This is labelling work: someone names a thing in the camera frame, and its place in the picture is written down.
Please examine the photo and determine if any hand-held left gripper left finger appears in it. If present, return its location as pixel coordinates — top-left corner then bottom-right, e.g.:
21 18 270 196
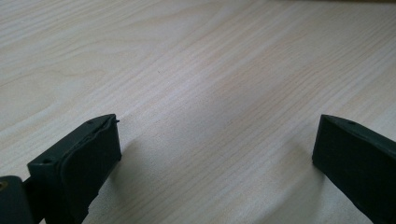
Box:
21 113 122 224

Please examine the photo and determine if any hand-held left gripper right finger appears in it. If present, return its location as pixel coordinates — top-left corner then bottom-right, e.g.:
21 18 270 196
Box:
312 114 396 224

